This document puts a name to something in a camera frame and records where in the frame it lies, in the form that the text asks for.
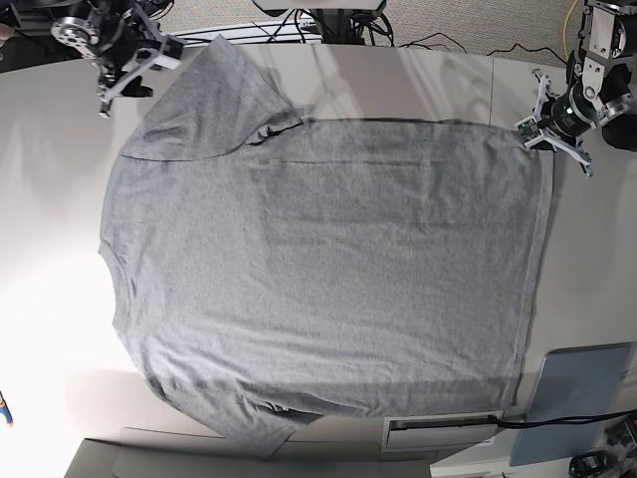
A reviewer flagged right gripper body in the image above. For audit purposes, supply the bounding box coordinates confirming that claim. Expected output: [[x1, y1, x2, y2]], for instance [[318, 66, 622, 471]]
[[95, 9, 182, 118]]

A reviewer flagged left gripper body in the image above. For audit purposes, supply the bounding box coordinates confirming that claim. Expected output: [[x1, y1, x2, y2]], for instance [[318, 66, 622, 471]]
[[515, 69, 596, 177]]

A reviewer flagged grey T-shirt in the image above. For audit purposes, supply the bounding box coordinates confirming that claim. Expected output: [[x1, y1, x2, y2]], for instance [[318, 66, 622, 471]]
[[100, 38, 553, 456]]

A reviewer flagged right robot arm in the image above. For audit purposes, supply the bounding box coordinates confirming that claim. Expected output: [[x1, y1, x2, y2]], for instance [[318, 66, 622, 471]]
[[1, 0, 185, 118]]

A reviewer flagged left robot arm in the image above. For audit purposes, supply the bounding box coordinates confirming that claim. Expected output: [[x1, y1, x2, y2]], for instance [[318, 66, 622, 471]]
[[516, 1, 636, 176]]

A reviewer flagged blue grey tablet pad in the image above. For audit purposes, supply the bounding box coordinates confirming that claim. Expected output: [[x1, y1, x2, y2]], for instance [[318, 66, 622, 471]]
[[509, 343, 631, 467]]

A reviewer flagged yellow cable on floor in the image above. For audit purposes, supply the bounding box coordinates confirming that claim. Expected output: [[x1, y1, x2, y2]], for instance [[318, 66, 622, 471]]
[[561, 0, 579, 64]]

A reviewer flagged black camera stand base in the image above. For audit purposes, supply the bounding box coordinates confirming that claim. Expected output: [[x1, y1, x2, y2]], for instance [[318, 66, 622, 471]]
[[251, 0, 394, 47]]

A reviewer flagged black cable on table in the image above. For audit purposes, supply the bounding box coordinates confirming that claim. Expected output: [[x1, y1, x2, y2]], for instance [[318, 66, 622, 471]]
[[490, 408, 637, 430]]

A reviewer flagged white table cable tray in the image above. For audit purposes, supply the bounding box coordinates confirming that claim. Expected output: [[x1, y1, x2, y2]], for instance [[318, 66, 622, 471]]
[[381, 410, 503, 453]]

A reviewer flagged blue orange tool handle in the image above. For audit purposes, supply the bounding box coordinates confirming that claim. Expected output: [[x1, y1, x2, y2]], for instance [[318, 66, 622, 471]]
[[0, 393, 14, 427]]

